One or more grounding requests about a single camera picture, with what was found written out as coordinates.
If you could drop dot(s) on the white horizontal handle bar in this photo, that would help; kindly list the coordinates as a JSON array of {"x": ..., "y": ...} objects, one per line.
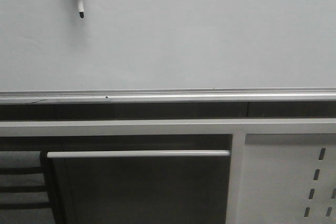
[{"x": 148, "y": 153}]

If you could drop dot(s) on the white perforated pegboard panel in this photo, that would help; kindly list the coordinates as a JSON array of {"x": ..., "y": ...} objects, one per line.
[{"x": 287, "y": 178}]

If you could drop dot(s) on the large white whiteboard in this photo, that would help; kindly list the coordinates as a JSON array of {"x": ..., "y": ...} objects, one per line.
[{"x": 167, "y": 50}]

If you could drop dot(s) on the black ladder-back chair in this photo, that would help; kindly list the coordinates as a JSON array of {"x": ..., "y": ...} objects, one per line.
[{"x": 24, "y": 196}]

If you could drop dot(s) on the white metal whiteboard stand frame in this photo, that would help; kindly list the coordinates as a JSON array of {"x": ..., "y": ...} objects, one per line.
[{"x": 237, "y": 128}]

